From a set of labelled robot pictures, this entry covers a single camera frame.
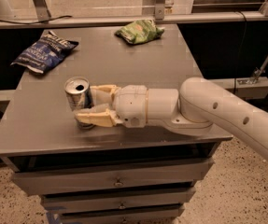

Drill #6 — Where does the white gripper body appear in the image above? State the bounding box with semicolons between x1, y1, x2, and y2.
113;85;148;128

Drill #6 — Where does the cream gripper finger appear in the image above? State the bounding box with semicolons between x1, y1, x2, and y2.
91;84;120;105
74;104;122;127

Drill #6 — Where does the silver blue redbull can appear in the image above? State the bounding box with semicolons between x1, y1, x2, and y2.
63;76;96;131

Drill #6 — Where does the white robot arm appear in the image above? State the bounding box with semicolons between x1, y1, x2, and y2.
74;77;268;161

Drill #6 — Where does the grey drawer cabinet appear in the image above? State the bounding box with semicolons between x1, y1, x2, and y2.
0;23;233;224

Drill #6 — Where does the blue chip bag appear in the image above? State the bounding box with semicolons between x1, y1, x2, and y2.
11;31;78;75

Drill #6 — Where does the green chip bag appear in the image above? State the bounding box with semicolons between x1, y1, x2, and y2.
115;20;164;45

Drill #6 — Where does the top grey drawer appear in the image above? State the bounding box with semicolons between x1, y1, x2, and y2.
12;158;214;195

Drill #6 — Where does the grey drawer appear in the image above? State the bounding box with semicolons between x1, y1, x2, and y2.
12;158;214;195
60;204;184;224
42;187;195;214

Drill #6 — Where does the middle grey drawer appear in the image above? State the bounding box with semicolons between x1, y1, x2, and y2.
42;187;195;214

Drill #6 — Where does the bottom grey drawer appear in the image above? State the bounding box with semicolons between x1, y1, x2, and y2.
60;204;184;224

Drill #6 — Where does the upper metal rail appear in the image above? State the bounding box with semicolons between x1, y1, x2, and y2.
0;11;268;29

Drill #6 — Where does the black cable on rail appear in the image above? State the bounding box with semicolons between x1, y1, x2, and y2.
0;14;74;25

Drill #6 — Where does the metal bracket strut middle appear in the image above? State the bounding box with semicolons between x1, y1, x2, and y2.
154;0;165;21

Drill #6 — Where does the metal bracket strut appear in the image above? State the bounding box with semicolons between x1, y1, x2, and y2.
33;0;51;21
154;0;165;21

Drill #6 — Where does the metal bracket strut left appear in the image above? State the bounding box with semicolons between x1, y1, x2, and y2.
33;0;51;21

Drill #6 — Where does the black hanging cable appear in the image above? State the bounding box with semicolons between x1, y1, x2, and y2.
233;10;248;93

